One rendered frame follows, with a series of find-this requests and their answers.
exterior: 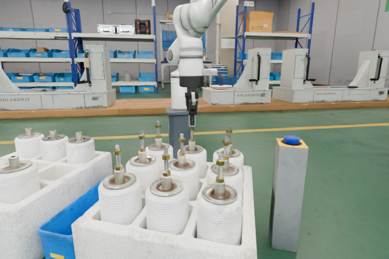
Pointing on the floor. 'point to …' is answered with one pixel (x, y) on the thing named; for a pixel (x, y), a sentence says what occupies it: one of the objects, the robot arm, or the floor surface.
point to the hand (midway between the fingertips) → (191, 120)
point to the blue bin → (65, 226)
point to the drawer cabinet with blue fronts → (219, 71)
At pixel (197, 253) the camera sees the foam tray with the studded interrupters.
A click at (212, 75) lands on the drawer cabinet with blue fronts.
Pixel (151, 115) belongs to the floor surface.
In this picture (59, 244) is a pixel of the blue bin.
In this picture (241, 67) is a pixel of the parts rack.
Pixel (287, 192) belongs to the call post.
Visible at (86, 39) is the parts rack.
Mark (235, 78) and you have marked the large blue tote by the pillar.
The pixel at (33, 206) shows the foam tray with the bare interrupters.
